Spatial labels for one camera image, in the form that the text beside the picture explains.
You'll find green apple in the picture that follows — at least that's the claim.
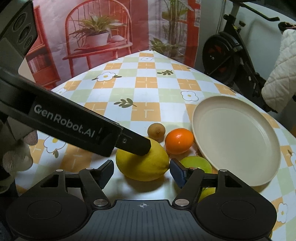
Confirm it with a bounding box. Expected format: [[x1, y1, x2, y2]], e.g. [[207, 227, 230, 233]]
[[180, 156, 212, 173]]

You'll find checkered floral tablecloth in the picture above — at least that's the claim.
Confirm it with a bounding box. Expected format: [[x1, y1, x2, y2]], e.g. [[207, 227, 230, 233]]
[[16, 51, 295, 240]]

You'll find gloved left hand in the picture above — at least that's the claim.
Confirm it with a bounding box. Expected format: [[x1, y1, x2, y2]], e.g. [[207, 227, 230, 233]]
[[1, 118, 38, 193]]

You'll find small brown kiwi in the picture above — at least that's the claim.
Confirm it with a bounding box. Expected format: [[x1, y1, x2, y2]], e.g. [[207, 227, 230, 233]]
[[147, 123, 166, 141]]

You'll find large yellow lemon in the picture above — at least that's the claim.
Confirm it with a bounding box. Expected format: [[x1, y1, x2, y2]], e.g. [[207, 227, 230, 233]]
[[115, 139, 170, 182]]

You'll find bright orange mandarin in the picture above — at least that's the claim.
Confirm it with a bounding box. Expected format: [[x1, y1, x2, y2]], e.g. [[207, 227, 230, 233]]
[[165, 128, 194, 155]]

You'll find beige round plate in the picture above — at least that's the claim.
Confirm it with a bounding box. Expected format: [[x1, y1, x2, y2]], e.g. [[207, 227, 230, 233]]
[[192, 96, 281, 186]]

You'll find black exercise bike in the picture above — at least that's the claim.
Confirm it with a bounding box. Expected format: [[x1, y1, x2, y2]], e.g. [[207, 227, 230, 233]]
[[202, 1, 280, 112]]

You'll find white quilted jacket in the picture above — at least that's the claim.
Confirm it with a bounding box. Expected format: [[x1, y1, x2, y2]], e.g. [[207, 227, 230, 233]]
[[261, 29, 295, 113]]

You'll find red printed backdrop cloth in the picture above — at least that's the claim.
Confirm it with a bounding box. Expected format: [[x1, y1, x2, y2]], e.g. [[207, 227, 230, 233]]
[[19, 1, 201, 89]]

